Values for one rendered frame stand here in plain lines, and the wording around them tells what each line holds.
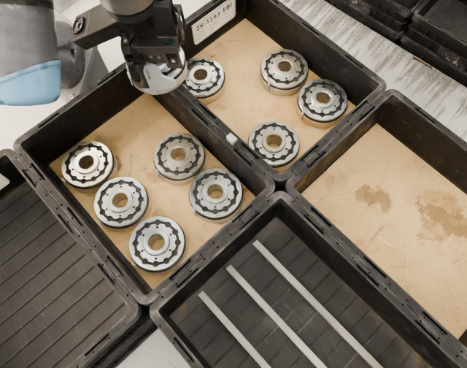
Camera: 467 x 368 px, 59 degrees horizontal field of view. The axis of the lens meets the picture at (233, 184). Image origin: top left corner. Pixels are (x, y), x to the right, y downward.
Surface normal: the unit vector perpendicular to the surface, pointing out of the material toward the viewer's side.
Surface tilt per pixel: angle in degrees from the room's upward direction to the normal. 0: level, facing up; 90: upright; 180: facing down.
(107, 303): 0
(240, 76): 0
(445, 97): 0
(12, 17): 44
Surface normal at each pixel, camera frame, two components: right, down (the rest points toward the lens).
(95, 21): -0.58, -0.21
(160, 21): -0.05, 0.96
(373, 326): -0.02, -0.38
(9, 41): 0.16, 0.29
